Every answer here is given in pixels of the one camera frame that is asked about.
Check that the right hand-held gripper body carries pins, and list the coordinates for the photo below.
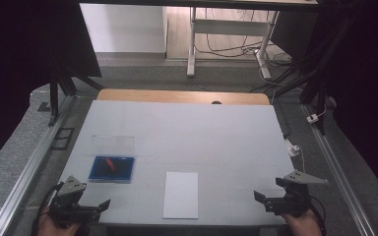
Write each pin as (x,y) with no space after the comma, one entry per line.
(293,200)

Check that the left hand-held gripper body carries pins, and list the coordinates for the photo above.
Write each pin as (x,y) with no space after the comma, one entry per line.
(70,188)

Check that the person's right hand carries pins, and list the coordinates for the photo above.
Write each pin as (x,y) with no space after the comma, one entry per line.
(303,226)

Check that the person's left hand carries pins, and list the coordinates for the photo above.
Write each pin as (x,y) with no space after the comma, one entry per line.
(50,228)

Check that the blue box with clear lid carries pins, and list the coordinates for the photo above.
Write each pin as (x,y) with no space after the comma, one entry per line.
(124,170)

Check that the red marker pen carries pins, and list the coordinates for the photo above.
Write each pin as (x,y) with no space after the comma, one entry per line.
(110,164)

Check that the white paper sheet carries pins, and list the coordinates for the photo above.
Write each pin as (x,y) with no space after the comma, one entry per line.
(181,196)

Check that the black metal stand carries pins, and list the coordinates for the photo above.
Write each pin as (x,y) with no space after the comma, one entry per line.
(54,98)
(311,88)

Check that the black curtain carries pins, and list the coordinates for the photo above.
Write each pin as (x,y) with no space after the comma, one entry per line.
(19,65)
(370,98)

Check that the wooden table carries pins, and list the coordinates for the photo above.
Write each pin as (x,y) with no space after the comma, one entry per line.
(164,96)

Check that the white cabinet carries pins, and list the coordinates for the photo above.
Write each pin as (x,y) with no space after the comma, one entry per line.
(121,29)

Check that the aluminium rail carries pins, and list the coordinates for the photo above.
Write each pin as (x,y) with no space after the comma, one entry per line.
(338,177)
(29,170)

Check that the small black floor bracket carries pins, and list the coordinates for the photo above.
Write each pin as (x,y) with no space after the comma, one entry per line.
(44,108)

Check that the white metal desk frame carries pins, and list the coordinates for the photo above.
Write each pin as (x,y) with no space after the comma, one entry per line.
(191,49)

